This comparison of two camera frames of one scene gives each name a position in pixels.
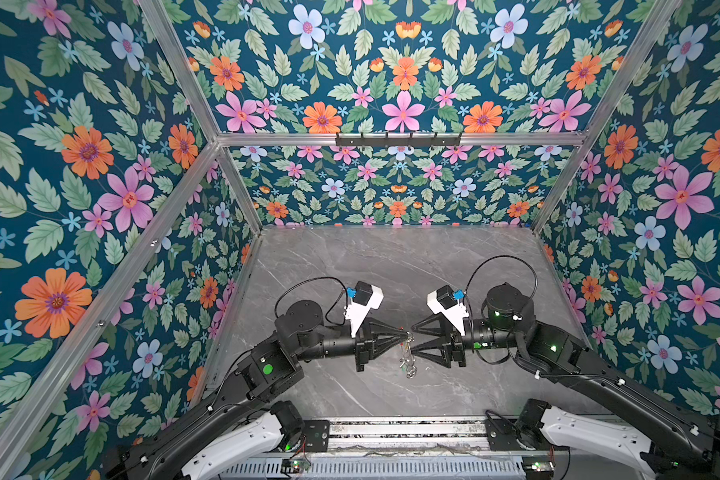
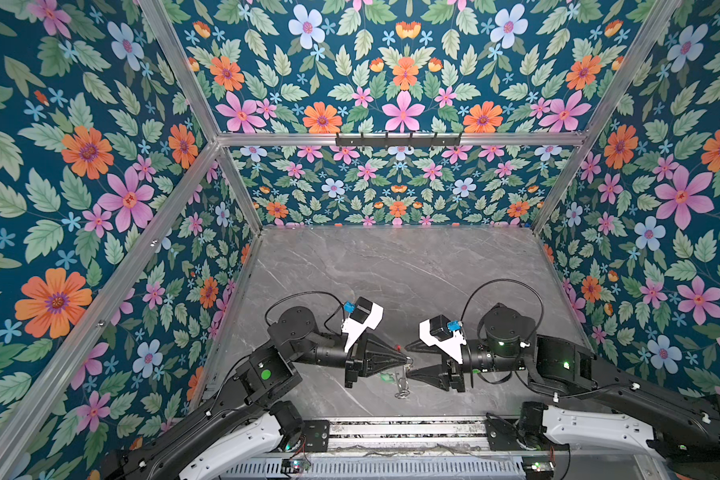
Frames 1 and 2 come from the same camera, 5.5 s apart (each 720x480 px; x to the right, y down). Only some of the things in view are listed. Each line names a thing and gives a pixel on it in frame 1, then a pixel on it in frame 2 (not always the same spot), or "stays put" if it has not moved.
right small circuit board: [538, 467] stays put
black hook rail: [398, 140] stays put
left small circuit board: [295, 466] stays put
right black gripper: [454, 346] to [437, 377]
